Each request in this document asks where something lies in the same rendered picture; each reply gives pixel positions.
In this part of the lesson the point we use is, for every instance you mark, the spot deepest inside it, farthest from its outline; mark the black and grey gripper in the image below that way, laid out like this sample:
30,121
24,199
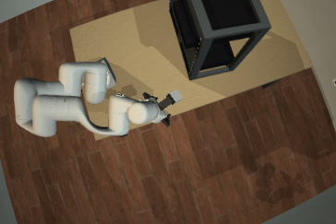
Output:
162,116

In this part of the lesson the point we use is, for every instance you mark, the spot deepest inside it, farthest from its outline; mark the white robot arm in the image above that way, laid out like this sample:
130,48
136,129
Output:
45,110

